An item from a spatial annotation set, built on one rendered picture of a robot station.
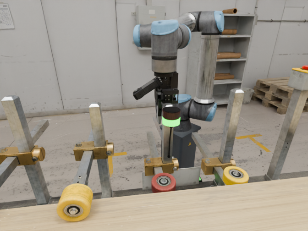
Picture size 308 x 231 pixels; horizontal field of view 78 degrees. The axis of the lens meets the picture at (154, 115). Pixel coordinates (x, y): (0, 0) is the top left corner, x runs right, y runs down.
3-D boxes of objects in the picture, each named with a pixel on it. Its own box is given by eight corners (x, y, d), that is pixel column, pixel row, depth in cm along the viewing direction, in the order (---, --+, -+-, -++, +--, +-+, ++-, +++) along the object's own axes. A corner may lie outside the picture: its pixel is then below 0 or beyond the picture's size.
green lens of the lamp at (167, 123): (160, 119, 67) (160, 113, 66) (177, 118, 68) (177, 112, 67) (163, 127, 62) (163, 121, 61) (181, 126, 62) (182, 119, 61)
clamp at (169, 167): (144, 167, 80) (143, 158, 78) (175, 165, 82) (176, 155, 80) (145, 177, 75) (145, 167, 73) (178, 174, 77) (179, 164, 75)
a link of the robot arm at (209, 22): (194, 113, 159) (202, 11, 124) (216, 117, 152) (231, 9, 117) (189, 121, 147) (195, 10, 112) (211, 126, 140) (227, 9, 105)
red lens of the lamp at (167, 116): (161, 112, 66) (161, 107, 65) (177, 112, 67) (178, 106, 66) (163, 120, 61) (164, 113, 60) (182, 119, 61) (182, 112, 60)
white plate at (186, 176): (142, 189, 85) (141, 171, 81) (198, 183, 89) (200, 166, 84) (142, 189, 85) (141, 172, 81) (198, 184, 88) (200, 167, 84)
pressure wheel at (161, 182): (150, 197, 69) (150, 172, 65) (171, 194, 70) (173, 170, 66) (153, 216, 62) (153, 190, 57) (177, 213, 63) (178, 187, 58)
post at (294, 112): (263, 177, 92) (291, 86, 73) (272, 176, 93) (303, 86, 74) (270, 184, 88) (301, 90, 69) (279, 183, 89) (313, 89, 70)
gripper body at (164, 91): (178, 105, 72) (179, 73, 67) (155, 106, 71) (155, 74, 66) (173, 98, 79) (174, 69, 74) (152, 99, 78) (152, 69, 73)
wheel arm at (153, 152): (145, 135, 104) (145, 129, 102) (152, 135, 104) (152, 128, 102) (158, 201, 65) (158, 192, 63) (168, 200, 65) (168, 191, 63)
